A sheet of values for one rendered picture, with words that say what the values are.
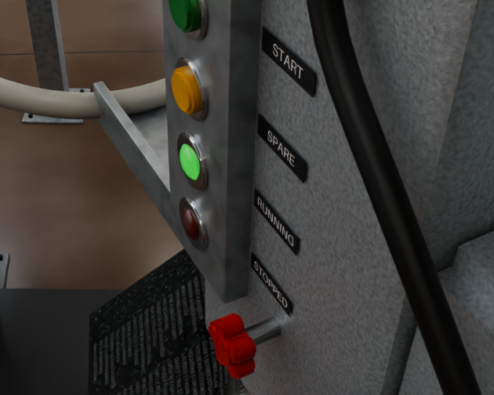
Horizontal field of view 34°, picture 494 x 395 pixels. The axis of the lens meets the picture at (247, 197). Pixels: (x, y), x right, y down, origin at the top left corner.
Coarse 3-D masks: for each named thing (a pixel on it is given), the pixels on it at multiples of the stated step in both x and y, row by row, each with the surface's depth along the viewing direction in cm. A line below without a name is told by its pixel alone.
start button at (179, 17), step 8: (176, 0) 40; (184, 0) 40; (192, 0) 39; (176, 8) 41; (184, 8) 40; (192, 8) 40; (176, 16) 41; (184, 16) 40; (192, 16) 40; (176, 24) 41; (184, 24) 40; (192, 24) 40
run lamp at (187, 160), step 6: (186, 144) 47; (180, 150) 47; (186, 150) 47; (180, 156) 47; (186, 156) 47; (192, 156) 46; (180, 162) 48; (186, 162) 47; (192, 162) 47; (186, 168) 47; (192, 168) 47; (192, 174) 47
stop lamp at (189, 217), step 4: (184, 208) 51; (184, 212) 51; (188, 212) 50; (184, 216) 50; (188, 216) 50; (192, 216) 50; (184, 220) 50; (188, 220) 50; (192, 220) 50; (184, 224) 51; (188, 224) 50; (192, 224) 50; (196, 224) 50; (184, 228) 51; (188, 228) 50; (192, 228) 50; (196, 228) 50; (188, 232) 51; (192, 232) 50; (196, 232) 50; (188, 236) 51; (192, 236) 50; (196, 236) 50; (196, 240) 51
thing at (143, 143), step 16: (96, 96) 88; (112, 96) 86; (112, 112) 84; (144, 112) 91; (160, 112) 91; (112, 128) 86; (128, 128) 82; (144, 128) 89; (160, 128) 89; (128, 144) 83; (144, 144) 80; (160, 144) 87; (128, 160) 85; (144, 160) 79; (160, 160) 85; (144, 176) 81; (160, 176) 77; (160, 192) 78; (160, 208) 80
